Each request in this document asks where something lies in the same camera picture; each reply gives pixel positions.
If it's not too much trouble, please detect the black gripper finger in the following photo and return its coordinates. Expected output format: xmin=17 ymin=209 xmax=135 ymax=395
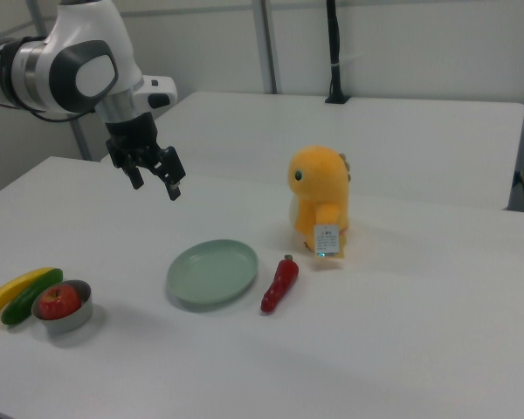
xmin=154 ymin=146 xmax=188 ymax=202
xmin=121 ymin=157 xmax=146 ymax=191

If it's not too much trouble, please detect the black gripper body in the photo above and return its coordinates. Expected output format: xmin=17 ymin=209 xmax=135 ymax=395
xmin=104 ymin=112 xmax=167 ymax=172

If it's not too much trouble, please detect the red apple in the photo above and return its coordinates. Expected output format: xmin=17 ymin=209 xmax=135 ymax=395
xmin=38 ymin=283 xmax=81 ymax=320

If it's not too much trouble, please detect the pale green plate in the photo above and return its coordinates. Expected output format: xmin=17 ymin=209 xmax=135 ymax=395
xmin=166 ymin=238 xmax=260 ymax=306

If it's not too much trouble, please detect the orange plush dinosaur toy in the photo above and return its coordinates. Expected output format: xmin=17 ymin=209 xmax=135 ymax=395
xmin=286 ymin=145 xmax=353 ymax=259

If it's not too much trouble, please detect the red chili pepper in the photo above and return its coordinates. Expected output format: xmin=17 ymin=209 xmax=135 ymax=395
xmin=260 ymin=254 xmax=300 ymax=314

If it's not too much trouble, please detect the grey metal bowl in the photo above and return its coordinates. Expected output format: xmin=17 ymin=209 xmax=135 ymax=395
xmin=31 ymin=279 xmax=94 ymax=335

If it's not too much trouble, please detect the green cucumber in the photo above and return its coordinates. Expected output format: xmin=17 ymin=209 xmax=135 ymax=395
xmin=0 ymin=268 xmax=65 ymax=326

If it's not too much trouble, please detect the white paper plush tag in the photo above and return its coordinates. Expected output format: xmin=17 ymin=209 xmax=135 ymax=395
xmin=313 ymin=223 xmax=343 ymax=258

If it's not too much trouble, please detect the yellow banana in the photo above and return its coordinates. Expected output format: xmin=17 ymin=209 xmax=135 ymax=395
xmin=0 ymin=266 xmax=59 ymax=335

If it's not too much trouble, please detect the black clamp stand pole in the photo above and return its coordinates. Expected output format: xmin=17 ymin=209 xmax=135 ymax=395
xmin=324 ymin=0 xmax=349 ymax=105

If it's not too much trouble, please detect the white side table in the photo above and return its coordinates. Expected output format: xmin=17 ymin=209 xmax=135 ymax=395
xmin=100 ymin=90 xmax=524 ymax=211

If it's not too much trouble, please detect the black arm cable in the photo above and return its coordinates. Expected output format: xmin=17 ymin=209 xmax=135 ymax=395
xmin=24 ymin=102 xmax=100 ymax=125

